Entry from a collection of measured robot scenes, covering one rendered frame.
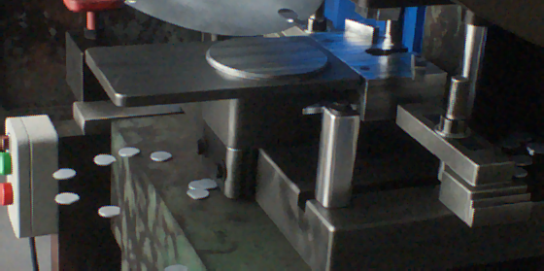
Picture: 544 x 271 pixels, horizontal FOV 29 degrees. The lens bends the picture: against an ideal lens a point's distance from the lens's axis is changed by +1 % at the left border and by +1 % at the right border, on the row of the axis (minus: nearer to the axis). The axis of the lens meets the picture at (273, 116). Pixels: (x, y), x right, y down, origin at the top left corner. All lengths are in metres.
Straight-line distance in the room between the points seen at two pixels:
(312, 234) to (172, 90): 0.18
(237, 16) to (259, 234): 0.23
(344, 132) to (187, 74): 0.19
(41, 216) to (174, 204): 0.28
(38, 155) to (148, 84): 0.31
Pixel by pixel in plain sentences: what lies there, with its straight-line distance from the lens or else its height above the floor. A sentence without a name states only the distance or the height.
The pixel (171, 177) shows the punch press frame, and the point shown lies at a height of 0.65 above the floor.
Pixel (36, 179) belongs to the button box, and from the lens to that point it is 1.29.
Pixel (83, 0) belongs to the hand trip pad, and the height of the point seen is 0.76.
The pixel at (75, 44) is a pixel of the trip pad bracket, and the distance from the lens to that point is 1.34.
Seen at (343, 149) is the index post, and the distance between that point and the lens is 0.92.
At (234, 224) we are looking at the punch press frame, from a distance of 1.03.
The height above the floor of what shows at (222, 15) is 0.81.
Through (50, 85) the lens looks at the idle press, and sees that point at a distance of 2.69.
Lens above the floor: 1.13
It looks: 22 degrees down
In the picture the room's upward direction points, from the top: 4 degrees clockwise
